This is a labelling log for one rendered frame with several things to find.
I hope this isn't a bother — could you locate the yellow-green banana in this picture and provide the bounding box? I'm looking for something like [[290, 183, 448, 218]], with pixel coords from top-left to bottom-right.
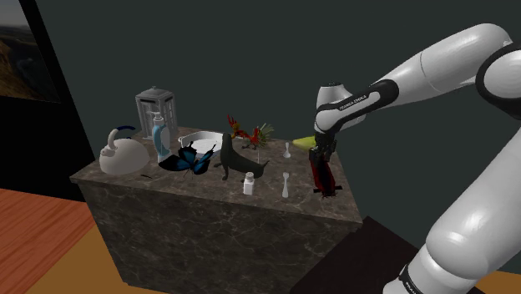
[[291, 135, 317, 150]]

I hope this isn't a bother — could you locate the red and black long tool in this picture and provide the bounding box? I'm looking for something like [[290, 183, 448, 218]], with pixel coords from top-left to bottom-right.
[[308, 149, 343, 200]]

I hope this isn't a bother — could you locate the red bird figure with green feathers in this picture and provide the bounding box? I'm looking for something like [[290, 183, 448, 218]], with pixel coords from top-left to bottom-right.
[[226, 114, 275, 151]]

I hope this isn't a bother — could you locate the white salt shaker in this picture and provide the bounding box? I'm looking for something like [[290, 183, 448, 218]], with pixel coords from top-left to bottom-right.
[[242, 171, 255, 196]]

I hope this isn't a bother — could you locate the black seal figure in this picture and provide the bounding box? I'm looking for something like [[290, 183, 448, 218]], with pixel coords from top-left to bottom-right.
[[213, 133, 271, 182]]

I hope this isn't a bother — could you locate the white basin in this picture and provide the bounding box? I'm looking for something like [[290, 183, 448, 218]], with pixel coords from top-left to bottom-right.
[[177, 130, 230, 158]]

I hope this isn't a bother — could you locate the dark robot stand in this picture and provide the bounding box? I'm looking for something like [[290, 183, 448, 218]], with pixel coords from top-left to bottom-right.
[[288, 215, 486, 294]]

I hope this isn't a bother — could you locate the blue and black butterfly figure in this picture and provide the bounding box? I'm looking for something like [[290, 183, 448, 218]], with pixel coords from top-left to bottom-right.
[[158, 141, 217, 179]]

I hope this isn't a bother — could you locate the blue soap dispenser bottle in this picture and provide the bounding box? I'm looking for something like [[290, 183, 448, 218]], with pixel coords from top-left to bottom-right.
[[150, 110, 172, 165]]

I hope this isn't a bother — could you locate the grey box-shaped lantern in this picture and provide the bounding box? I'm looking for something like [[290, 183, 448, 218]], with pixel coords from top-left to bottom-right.
[[135, 85, 179, 142]]

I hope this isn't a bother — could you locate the white kettle with blue handle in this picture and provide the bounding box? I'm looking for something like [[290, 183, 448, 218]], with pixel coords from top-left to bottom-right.
[[99, 124, 151, 176]]

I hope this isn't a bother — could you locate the landscape wall picture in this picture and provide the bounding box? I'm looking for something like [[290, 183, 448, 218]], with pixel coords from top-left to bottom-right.
[[0, 0, 62, 104]]

